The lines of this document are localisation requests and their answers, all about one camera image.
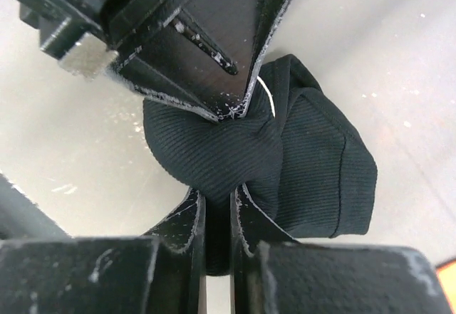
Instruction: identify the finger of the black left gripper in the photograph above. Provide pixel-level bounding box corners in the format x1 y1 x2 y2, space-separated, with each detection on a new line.
103 0 291 121

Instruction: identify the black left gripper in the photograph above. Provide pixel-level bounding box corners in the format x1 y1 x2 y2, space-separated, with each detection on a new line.
9 0 172 79

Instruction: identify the orange underwear white waistband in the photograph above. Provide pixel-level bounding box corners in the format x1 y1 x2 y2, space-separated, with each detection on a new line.
436 257 456 314

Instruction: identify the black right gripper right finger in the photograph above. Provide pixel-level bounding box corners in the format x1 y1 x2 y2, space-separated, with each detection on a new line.
230 186 449 313

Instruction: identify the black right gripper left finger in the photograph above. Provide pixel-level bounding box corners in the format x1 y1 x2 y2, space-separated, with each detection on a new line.
1 189 206 313

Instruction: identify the black ribbed underwear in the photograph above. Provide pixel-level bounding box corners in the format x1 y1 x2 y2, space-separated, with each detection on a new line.
142 55 378 276

